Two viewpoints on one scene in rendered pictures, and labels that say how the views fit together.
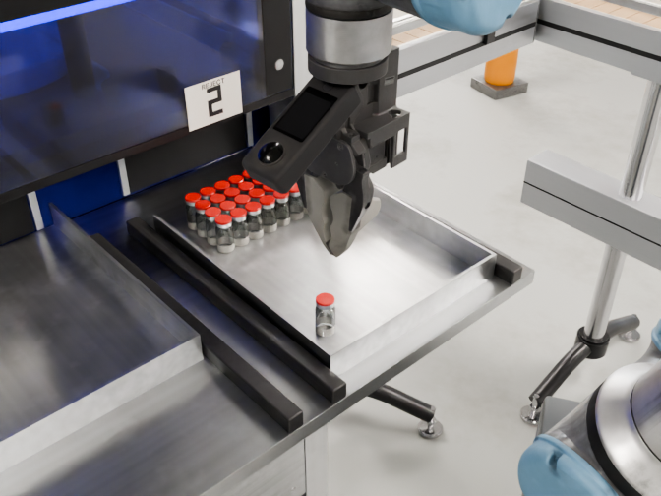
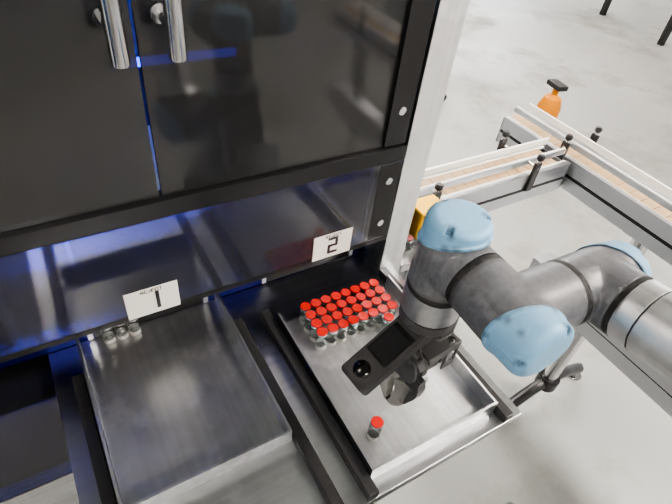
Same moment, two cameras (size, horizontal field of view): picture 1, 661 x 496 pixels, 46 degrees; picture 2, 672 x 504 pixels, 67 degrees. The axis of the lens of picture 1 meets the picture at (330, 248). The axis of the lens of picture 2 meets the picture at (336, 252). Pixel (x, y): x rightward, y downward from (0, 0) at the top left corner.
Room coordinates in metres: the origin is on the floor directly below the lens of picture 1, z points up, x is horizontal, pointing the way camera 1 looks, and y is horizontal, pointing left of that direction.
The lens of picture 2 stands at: (0.20, 0.06, 1.67)
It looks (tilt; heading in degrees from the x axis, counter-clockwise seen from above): 42 degrees down; 6
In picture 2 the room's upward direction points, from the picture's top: 8 degrees clockwise
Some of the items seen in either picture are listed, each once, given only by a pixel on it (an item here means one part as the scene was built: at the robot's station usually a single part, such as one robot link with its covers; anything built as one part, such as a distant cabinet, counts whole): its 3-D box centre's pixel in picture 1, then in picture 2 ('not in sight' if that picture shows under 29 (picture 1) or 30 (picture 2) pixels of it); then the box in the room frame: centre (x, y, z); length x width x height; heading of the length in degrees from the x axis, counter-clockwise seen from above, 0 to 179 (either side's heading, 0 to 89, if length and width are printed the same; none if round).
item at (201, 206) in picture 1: (254, 197); (345, 309); (0.88, 0.10, 0.90); 0.18 x 0.02 x 0.05; 131
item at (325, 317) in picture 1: (325, 315); (375, 429); (0.64, 0.01, 0.90); 0.02 x 0.02 x 0.04
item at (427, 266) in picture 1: (319, 245); (380, 361); (0.78, 0.01, 0.90); 0.34 x 0.26 x 0.04; 41
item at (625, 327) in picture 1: (588, 354); (542, 386); (1.45, -0.66, 0.07); 0.50 x 0.08 x 0.14; 132
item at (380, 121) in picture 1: (352, 113); (422, 335); (0.66, -0.02, 1.13); 0.09 x 0.08 x 0.12; 137
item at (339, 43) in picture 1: (345, 31); (430, 296); (0.66, -0.01, 1.21); 0.08 x 0.08 x 0.05
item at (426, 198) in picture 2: not in sight; (422, 214); (1.12, -0.02, 1.00); 0.08 x 0.07 x 0.07; 42
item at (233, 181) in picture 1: (244, 190); (339, 301); (0.89, 0.12, 0.90); 0.18 x 0.02 x 0.05; 131
